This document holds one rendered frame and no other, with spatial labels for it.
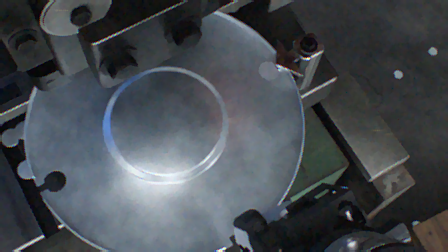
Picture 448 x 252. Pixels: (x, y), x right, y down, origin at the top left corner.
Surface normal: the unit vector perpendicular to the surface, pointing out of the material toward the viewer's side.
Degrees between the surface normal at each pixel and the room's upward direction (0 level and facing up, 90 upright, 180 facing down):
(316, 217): 25
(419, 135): 0
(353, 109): 0
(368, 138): 0
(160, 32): 90
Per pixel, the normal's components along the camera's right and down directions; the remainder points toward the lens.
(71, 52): 0.51, 0.81
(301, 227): 0.26, 0.01
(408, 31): 0.04, -0.36
